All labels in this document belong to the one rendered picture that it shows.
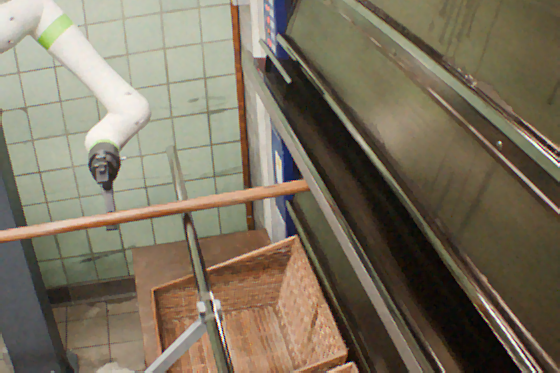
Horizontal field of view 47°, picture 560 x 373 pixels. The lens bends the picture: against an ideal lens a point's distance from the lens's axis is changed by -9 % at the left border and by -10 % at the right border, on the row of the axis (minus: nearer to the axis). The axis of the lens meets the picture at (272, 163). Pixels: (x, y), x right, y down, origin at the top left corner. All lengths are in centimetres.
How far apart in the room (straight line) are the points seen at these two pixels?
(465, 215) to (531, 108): 28
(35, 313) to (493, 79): 212
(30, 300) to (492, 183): 198
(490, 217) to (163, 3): 202
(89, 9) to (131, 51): 25
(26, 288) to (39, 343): 27
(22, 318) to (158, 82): 110
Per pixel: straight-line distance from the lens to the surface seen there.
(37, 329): 272
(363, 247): 106
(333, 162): 135
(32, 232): 167
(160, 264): 253
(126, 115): 196
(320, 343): 189
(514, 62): 82
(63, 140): 295
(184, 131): 296
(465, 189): 102
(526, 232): 89
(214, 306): 138
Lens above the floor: 205
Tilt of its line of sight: 28 degrees down
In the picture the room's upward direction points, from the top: 3 degrees counter-clockwise
